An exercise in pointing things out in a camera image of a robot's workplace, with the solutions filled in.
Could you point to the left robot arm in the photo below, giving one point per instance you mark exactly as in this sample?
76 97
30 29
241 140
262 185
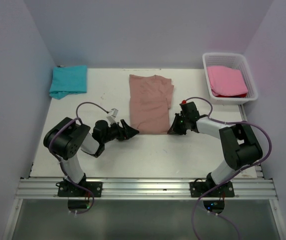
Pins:
67 138

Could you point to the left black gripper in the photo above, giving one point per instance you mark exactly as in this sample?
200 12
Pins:
129 132

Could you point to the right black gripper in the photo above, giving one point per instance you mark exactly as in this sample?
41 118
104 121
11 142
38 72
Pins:
174 129

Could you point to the red t-shirt in basket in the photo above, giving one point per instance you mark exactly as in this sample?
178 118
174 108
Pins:
229 96

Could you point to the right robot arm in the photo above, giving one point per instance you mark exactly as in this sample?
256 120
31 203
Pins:
239 145

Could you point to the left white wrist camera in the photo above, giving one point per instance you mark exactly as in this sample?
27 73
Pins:
111 115

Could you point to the folded teal t-shirt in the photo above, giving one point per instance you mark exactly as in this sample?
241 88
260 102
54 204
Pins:
68 81

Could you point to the aluminium mounting rail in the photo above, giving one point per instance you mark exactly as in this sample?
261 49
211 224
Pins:
148 189

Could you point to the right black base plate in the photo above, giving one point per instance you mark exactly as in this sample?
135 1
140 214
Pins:
198 188

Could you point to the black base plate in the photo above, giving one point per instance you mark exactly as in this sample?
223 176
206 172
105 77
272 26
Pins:
198 188
67 189

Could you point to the dusty pink printed t-shirt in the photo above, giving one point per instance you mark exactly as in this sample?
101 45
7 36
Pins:
150 101

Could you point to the folded pink t-shirt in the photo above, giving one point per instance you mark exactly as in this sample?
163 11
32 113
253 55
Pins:
226 81

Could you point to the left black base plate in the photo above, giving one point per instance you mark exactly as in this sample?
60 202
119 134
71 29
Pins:
67 189

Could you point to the white plastic basket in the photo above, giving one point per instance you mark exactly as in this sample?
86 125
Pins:
234 61

